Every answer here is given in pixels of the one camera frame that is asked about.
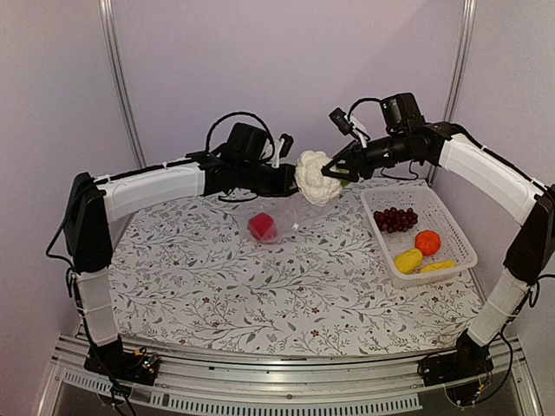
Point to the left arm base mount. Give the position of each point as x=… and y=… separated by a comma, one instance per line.
x=111, y=360

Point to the orange pumpkin toy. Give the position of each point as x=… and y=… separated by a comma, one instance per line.
x=428, y=242

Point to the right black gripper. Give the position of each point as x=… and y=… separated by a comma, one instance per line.
x=362, y=165

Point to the white perforated plastic basket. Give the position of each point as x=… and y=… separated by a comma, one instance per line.
x=434, y=216

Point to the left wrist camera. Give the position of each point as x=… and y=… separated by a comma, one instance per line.
x=282, y=148

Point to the yellow banana toy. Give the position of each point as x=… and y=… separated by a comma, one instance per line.
x=433, y=267

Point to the white cauliflower toy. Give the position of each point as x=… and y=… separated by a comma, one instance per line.
x=314, y=186

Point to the yellow lemon toy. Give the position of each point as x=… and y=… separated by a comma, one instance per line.
x=408, y=261

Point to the dark red grapes toy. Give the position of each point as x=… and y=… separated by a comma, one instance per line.
x=395, y=220

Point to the aluminium front rail frame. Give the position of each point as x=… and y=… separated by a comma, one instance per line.
x=197, y=381

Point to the floral patterned table mat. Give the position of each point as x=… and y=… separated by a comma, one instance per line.
x=186, y=272

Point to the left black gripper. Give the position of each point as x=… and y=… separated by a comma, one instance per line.
x=288, y=175

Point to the left aluminium corner post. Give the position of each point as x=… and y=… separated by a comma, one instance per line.
x=107, y=16

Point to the clear zip top bag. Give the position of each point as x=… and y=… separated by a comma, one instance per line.
x=291, y=215

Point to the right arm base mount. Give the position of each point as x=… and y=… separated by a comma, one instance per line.
x=468, y=359

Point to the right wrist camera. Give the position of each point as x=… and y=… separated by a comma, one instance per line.
x=347, y=126

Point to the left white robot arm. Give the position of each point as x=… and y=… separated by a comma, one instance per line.
x=94, y=204

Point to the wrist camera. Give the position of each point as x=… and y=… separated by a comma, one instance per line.
x=347, y=126
x=282, y=148

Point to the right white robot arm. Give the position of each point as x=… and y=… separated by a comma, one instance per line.
x=449, y=146

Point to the red bell pepper toy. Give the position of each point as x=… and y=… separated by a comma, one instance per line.
x=263, y=228

